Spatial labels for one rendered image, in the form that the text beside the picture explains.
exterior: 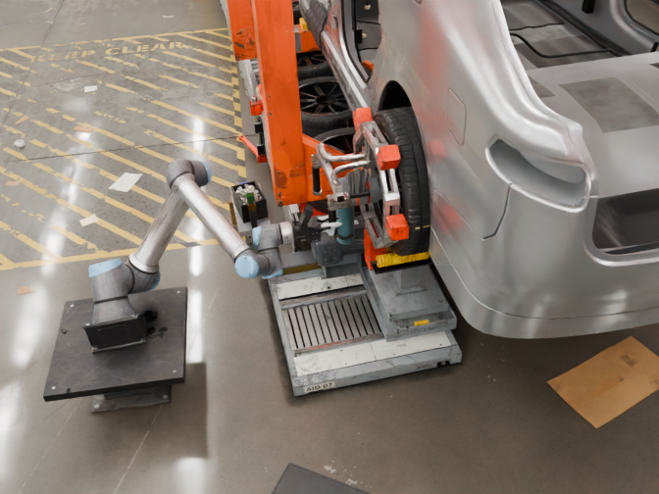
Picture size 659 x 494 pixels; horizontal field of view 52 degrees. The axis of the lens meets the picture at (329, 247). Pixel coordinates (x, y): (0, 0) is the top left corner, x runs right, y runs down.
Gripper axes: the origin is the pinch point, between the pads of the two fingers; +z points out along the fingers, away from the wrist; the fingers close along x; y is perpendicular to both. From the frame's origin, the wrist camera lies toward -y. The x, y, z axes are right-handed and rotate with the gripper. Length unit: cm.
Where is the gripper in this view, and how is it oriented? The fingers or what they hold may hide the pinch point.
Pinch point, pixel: (337, 220)
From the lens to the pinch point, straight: 286.9
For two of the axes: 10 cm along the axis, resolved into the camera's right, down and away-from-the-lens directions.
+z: 9.7, -1.7, 1.5
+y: 0.4, 7.8, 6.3
